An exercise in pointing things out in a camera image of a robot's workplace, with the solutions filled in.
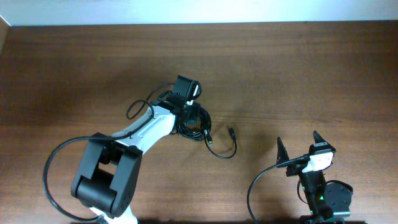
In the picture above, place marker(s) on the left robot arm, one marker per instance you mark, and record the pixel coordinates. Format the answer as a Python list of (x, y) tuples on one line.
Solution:
[(107, 175)]

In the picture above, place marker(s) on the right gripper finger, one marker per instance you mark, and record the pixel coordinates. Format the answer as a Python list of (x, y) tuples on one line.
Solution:
[(319, 141), (282, 155)]

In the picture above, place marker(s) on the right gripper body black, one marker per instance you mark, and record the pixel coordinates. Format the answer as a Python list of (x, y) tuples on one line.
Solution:
[(296, 170)]

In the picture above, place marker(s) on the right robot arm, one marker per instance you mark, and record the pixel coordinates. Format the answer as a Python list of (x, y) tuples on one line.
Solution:
[(328, 201)]

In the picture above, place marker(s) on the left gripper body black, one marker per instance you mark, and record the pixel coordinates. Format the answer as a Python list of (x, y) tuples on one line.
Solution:
[(192, 112)]

